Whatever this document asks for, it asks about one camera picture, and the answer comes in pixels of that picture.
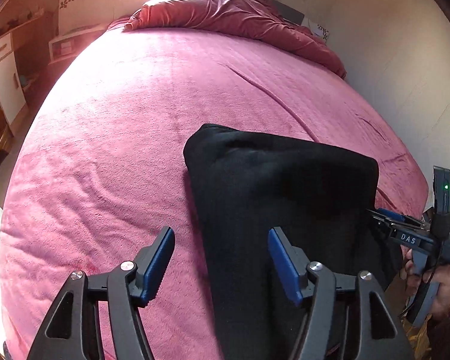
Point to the red duvet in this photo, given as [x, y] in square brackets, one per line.
[228, 11]

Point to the white cabinet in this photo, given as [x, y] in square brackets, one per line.
[3, 78]

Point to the black pants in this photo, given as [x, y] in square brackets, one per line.
[270, 180]

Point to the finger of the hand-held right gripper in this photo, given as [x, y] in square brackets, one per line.
[378, 223]
[392, 214]

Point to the small white floral box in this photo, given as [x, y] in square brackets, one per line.
[317, 30]

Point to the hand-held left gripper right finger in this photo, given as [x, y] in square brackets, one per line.
[283, 266]

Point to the person's right hand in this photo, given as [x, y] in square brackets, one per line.
[448, 288]

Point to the pink plush bed blanket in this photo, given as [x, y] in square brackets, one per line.
[135, 127]

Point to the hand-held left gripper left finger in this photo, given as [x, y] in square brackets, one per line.
[159, 266]

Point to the white floral board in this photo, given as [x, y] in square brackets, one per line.
[86, 11]

